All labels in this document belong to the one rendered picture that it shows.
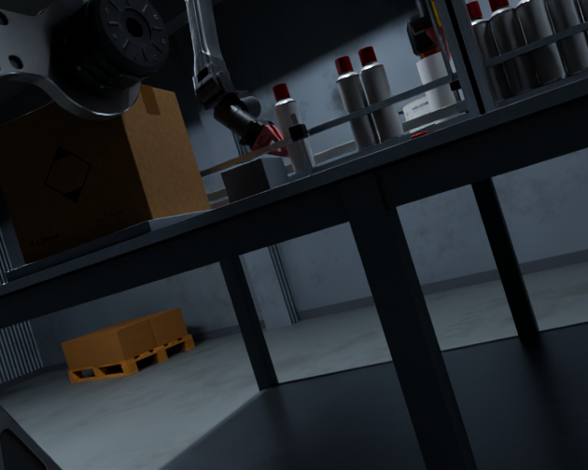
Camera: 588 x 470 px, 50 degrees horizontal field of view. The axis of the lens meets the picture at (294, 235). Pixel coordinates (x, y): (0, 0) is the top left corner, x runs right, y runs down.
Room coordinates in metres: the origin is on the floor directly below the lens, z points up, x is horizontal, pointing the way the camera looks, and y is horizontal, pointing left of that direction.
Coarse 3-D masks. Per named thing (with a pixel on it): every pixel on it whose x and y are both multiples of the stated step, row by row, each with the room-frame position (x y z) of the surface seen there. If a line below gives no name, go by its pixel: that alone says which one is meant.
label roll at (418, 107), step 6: (426, 96) 1.85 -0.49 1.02; (414, 102) 1.87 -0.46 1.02; (420, 102) 1.86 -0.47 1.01; (426, 102) 1.85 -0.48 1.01; (402, 108) 1.95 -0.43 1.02; (408, 108) 1.90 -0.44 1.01; (414, 108) 1.87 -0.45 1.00; (420, 108) 1.86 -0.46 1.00; (426, 108) 1.85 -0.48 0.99; (408, 114) 1.91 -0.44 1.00; (414, 114) 1.88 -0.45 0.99; (420, 114) 1.86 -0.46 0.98; (420, 126) 1.87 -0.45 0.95; (426, 126) 1.86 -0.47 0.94
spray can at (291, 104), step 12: (276, 96) 1.42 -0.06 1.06; (288, 96) 1.42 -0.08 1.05; (276, 108) 1.42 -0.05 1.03; (288, 108) 1.40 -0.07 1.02; (288, 120) 1.40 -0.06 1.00; (300, 120) 1.41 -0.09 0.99; (288, 132) 1.41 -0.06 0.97; (300, 156) 1.40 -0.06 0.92; (312, 156) 1.42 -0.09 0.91; (300, 168) 1.41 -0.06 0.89
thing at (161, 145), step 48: (144, 96) 1.22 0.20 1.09; (0, 144) 1.21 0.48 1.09; (48, 144) 1.18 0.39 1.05; (96, 144) 1.15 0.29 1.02; (144, 144) 1.17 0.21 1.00; (48, 192) 1.19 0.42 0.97; (96, 192) 1.16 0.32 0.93; (144, 192) 1.13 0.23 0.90; (192, 192) 1.29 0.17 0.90; (48, 240) 1.20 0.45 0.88
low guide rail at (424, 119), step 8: (432, 112) 1.34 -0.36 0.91; (440, 112) 1.33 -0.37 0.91; (448, 112) 1.32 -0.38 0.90; (456, 112) 1.32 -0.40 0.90; (408, 120) 1.36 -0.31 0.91; (416, 120) 1.35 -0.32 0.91; (424, 120) 1.35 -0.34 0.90; (432, 120) 1.34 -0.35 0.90; (408, 128) 1.36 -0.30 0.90; (344, 144) 1.42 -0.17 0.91; (352, 144) 1.42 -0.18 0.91; (328, 152) 1.44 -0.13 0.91; (336, 152) 1.43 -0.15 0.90; (344, 152) 1.43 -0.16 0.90; (320, 160) 1.45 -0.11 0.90; (288, 168) 1.49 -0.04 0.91; (216, 192) 1.57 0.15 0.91; (224, 192) 1.56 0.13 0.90; (208, 200) 1.59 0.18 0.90
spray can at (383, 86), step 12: (372, 48) 1.34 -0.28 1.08; (360, 60) 1.34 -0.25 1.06; (372, 60) 1.33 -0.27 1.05; (360, 72) 1.34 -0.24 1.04; (372, 72) 1.32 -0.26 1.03; (384, 72) 1.33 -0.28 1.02; (372, 84) 1.32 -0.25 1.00; (384, 84) 1.32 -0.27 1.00; (372, 96) 1.33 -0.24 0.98; (384, 96) 1.32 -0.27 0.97; (384, 108) 1.32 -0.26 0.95; (396, 108) 1.33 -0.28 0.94; (384, 120) 1.32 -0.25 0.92; (396, 120) 1.32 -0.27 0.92; (384, 132) 1.33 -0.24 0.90; (396, 132) 1.32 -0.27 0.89
